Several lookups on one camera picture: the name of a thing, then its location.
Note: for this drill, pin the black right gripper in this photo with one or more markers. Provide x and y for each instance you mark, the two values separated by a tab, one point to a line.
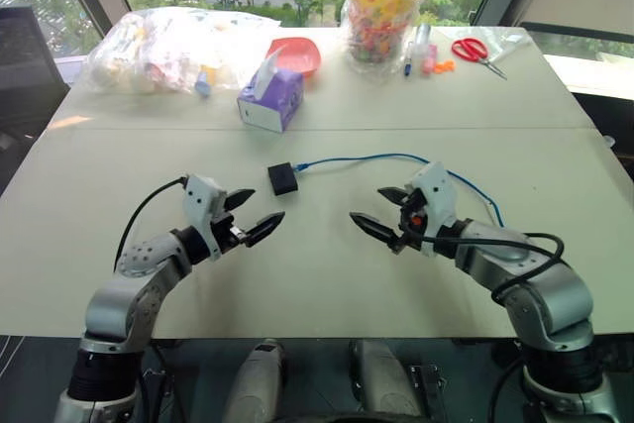
413	232

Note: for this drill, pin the pink eraser block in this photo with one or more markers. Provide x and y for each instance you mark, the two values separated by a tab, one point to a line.
429	59

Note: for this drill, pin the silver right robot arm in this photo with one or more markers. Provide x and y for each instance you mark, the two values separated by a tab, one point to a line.
550	294

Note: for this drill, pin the clear bag of colourful candy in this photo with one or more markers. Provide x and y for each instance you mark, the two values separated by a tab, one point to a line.
379	12

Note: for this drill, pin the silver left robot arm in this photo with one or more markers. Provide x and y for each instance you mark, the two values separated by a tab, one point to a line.
129	294

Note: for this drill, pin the red plastic bowl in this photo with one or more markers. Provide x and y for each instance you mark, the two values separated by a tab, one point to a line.
299	56

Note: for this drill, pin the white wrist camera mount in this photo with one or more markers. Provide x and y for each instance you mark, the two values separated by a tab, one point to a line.
438	190
200	200

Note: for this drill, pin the black chair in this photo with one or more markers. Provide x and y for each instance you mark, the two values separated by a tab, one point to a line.
25	71

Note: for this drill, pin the blue capped pen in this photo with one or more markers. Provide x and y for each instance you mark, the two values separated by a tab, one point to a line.
408	64

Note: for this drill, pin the small black adapter box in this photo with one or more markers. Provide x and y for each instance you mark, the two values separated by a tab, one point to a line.
283	179

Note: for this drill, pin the silver rounded robot leg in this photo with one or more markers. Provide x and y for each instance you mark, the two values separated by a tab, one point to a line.
257	383
384	383

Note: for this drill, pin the small orange plastic piece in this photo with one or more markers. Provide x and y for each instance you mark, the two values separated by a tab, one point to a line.
444	66

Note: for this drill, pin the empty clear plastic bag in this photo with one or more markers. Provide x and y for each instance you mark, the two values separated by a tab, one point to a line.
510	44

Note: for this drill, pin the purple tissue box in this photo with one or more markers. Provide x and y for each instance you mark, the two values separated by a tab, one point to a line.
270	101

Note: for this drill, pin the small clear bottle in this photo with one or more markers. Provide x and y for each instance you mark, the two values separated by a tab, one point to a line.
422	36

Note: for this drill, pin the clear bag of packaged items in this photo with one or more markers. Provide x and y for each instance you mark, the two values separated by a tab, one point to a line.
158	51

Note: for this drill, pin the small blue bottle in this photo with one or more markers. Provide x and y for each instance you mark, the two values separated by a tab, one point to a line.
203	86

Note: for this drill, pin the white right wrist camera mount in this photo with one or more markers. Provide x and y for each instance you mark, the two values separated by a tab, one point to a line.
438	190

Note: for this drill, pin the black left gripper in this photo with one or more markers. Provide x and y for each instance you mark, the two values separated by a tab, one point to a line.
225	235

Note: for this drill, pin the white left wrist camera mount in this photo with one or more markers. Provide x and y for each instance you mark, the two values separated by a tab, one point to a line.
200	200

